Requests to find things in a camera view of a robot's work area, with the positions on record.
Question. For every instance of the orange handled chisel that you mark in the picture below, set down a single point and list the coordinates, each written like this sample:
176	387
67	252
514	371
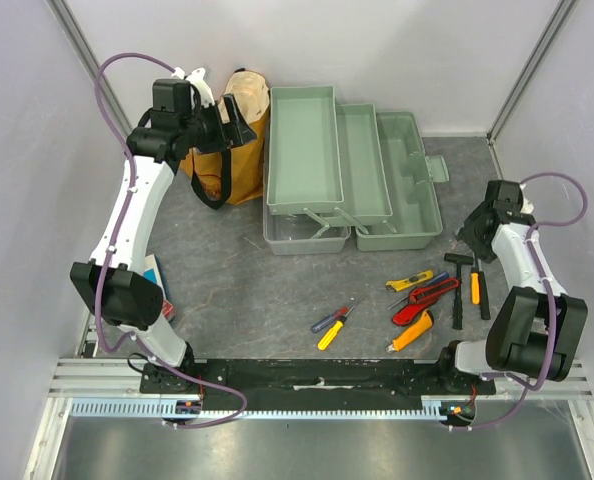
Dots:
474	283

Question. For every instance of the red handled pliers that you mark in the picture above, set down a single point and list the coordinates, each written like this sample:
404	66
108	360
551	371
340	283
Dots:
408	314

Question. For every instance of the blue red box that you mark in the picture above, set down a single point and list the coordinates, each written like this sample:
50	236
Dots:
153	273

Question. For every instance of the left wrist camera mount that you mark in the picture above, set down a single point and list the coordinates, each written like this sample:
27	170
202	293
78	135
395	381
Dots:
197	82

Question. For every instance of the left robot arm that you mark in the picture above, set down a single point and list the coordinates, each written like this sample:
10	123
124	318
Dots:
112	282

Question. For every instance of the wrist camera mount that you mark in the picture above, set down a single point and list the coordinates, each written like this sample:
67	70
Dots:
197	82
527	206

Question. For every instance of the blue handled small screwdriver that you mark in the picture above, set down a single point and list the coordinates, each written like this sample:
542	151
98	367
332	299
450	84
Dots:
441	276

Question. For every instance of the black hammer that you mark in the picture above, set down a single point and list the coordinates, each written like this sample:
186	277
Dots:
458	295

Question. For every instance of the yellow utility knife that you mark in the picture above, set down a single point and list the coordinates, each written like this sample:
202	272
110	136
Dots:
408	282

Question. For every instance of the green toolbox with clear lid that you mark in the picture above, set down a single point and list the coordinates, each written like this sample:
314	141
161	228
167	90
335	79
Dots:
339	171

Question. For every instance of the orange utility knife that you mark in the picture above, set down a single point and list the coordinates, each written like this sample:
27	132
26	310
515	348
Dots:
413	332

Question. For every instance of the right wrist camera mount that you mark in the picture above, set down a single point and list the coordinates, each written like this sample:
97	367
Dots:
527	206

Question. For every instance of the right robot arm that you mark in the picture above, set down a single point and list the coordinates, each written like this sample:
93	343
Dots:
535	335

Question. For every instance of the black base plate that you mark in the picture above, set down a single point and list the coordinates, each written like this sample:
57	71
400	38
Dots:
407	377

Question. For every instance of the yellow handled screwdriver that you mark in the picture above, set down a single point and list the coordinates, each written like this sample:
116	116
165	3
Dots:
330	335

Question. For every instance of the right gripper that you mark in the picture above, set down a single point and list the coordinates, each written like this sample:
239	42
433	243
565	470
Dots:
473	232

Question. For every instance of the orange tote bag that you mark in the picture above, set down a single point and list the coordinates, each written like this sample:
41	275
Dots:
235	176

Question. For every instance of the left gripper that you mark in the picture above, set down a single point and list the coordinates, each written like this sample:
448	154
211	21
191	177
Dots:
234	132

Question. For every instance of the red utility knife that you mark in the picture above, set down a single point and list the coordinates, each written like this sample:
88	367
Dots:
431	293

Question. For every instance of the blue cable duct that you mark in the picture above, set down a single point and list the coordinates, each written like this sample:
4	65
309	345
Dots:
175	409

